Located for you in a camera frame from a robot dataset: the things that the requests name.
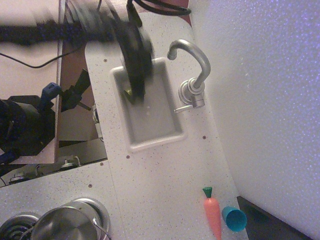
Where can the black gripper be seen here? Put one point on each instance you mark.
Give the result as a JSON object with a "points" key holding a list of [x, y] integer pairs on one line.
{"points": [[136, 50]]}

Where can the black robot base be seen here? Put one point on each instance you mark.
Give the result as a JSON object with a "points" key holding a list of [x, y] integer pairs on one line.
{"points": [[27, 126]]}

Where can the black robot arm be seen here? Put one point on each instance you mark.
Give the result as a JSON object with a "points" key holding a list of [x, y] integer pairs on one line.
{"points": [[83, 24]]}

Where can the green plastic cup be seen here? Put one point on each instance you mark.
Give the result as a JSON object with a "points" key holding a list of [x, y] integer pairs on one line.
{"points": [[129, 95]]}

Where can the grey toy sink basin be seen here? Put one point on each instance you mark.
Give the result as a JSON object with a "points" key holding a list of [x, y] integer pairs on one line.
{"points": [[150, 122]]}

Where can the blue clamp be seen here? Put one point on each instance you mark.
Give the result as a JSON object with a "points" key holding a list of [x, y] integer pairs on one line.
{"points": [[51, 91]]}

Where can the orange toy carrot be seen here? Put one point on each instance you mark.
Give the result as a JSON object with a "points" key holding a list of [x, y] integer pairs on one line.
{"points": [[212, 212]]}

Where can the stainless steel pot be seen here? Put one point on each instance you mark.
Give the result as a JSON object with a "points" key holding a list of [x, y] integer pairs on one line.
{"points": [[80, 219]]}

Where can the teal plastic cup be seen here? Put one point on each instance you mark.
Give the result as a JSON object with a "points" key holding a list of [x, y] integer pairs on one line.
{"points": [[235, 219]]}

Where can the silver stove burner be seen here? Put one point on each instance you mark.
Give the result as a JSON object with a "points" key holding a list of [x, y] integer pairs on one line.
{"points": [[18, 227]]}

